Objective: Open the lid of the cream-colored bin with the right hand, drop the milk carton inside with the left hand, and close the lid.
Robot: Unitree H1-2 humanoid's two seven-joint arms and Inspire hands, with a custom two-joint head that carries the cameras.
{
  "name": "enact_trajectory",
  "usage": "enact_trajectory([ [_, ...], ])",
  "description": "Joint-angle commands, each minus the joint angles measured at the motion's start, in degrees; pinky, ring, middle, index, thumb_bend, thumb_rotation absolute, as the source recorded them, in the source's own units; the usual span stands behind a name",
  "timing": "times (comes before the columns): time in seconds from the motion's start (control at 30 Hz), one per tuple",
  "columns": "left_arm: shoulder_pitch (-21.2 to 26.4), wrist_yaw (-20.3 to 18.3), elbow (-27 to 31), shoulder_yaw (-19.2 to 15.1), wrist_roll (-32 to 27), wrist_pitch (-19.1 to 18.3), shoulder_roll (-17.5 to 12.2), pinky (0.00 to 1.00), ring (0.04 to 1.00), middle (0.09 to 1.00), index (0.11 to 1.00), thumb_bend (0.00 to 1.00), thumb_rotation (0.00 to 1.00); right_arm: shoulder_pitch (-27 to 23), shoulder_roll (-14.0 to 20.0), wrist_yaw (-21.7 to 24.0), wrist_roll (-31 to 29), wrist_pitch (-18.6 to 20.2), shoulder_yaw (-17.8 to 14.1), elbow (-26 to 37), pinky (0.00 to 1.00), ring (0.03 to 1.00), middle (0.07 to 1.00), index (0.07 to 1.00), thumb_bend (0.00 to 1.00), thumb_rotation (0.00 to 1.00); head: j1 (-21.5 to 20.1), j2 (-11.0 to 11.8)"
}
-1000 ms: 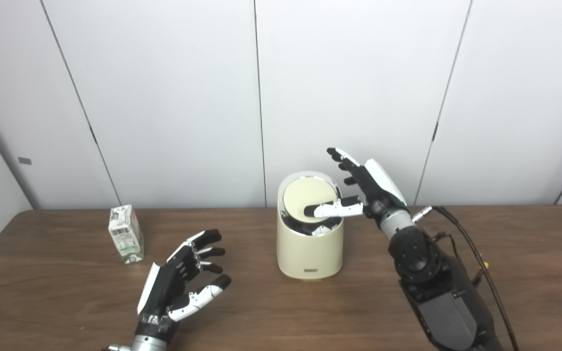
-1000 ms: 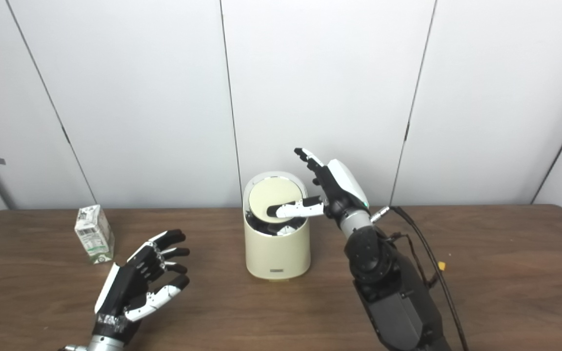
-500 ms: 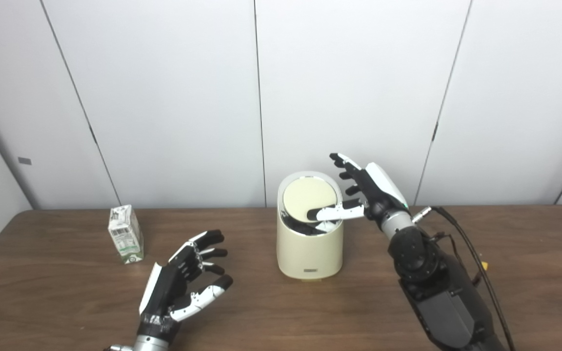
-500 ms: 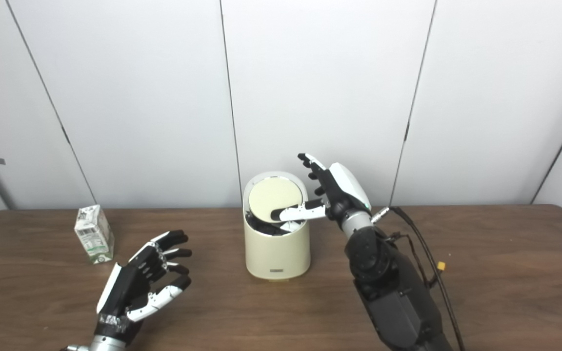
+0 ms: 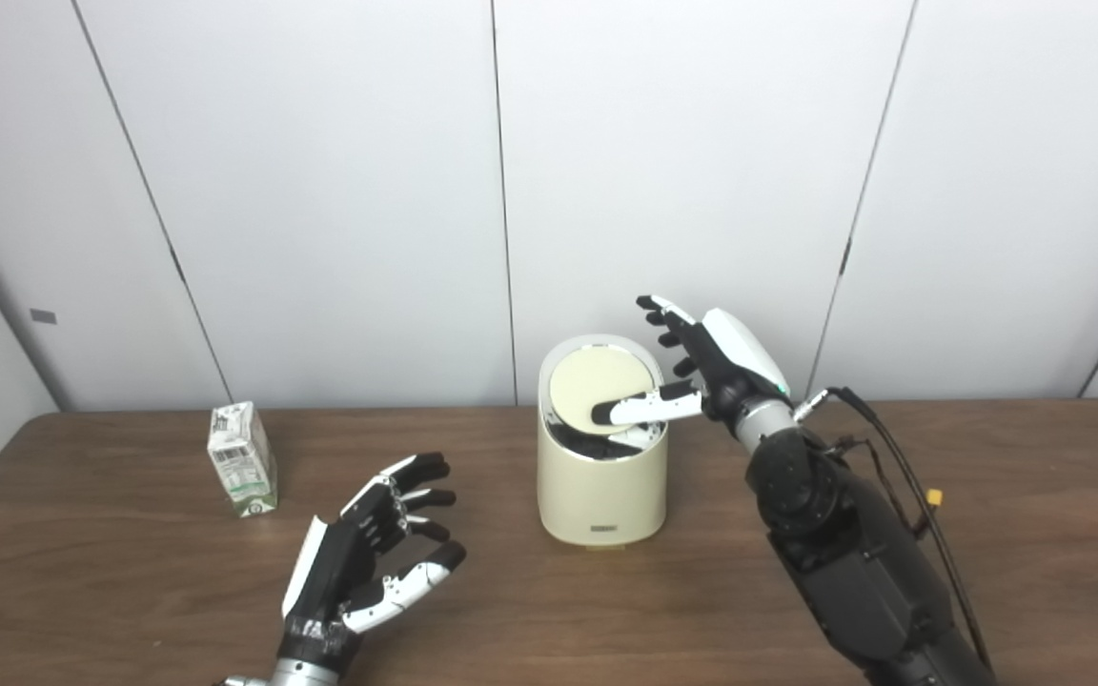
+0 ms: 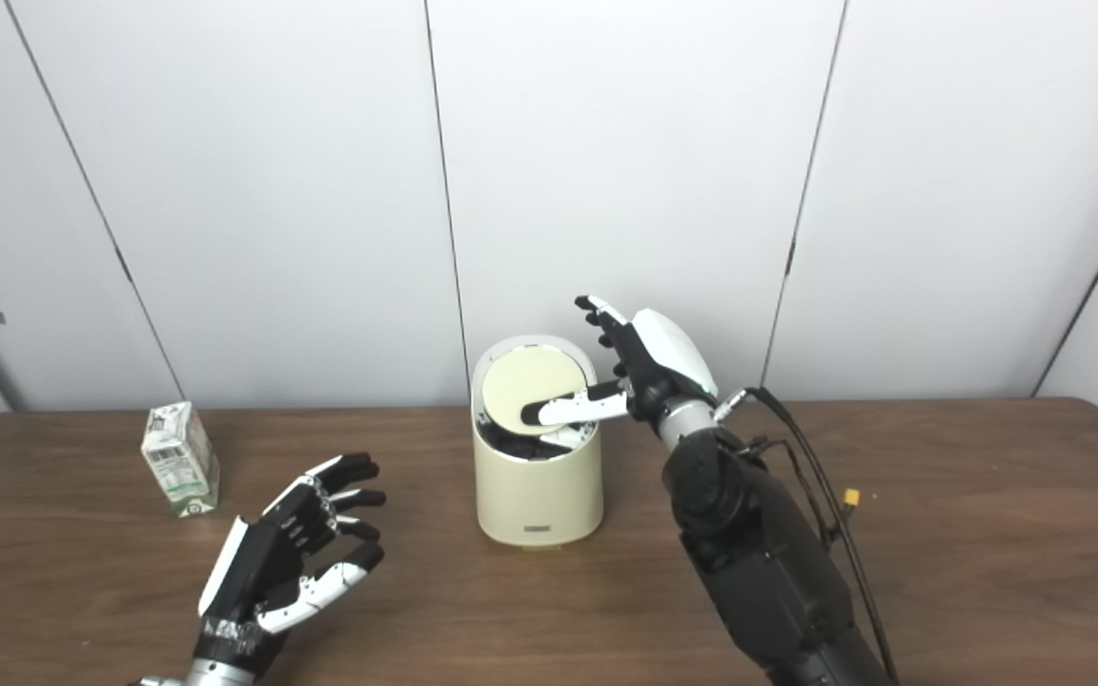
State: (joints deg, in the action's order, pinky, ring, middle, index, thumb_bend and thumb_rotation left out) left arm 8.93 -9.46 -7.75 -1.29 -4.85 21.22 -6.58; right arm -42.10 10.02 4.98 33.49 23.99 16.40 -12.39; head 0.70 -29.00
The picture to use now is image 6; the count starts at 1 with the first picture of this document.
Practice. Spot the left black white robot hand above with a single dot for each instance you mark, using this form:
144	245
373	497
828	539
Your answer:
258	567

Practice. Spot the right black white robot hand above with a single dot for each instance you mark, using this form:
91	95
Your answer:
668	357

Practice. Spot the white green milk carton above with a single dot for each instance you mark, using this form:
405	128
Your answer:
182	467

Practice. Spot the cream-colored lidded bin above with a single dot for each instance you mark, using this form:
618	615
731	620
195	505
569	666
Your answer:
535	495

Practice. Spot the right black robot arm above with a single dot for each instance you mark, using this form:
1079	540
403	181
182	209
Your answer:
759	562

